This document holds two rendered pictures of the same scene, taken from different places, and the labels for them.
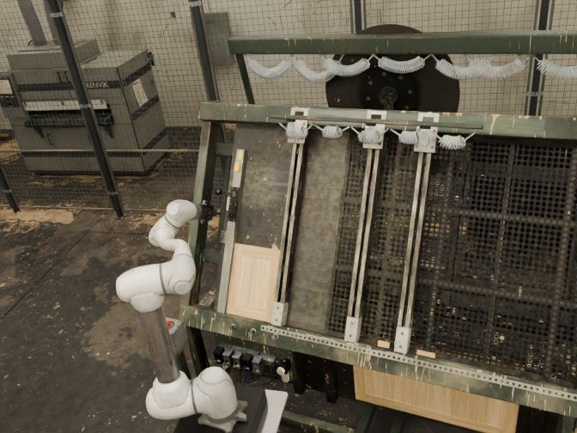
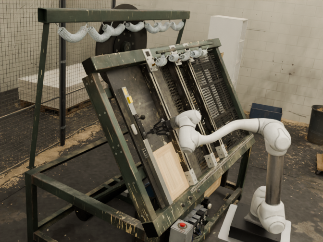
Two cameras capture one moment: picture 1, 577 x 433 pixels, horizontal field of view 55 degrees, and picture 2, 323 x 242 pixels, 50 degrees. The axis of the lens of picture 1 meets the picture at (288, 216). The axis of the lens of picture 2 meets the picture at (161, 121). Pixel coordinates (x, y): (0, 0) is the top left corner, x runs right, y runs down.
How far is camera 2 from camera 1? 378 cm
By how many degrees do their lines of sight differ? 78
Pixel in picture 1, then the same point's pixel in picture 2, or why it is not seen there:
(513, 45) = (167, 15)
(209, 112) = (100, 63)
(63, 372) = not seen: outside the picture
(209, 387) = not seen: hidden behind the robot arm
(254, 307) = (179, 186)
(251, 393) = (243, 207)
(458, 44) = (154, 14)
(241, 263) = (160, 163)
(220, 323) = (176, 210)
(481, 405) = not seen: hidden behind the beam
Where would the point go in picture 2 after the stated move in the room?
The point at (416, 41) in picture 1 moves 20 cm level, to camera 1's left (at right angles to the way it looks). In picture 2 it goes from (142, 13) to (139, 14)
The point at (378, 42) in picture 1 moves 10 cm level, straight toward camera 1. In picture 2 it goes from (129, 13) to (139, 14)
